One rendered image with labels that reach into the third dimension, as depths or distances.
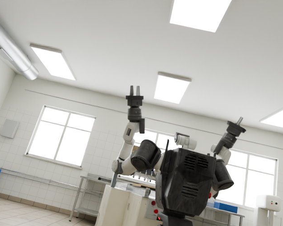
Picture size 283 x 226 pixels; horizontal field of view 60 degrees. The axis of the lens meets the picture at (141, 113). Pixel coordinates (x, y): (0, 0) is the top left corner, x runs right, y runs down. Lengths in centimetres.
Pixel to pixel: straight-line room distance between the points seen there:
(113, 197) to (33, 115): 448
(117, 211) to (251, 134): 478
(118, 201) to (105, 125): 374
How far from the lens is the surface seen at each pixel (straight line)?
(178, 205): 123
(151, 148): 131
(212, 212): 555
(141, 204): 194
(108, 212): 262
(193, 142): 142
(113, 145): 603
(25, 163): 649
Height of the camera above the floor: 88
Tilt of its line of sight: 17 degrees up
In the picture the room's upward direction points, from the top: 14 degrees clockwise
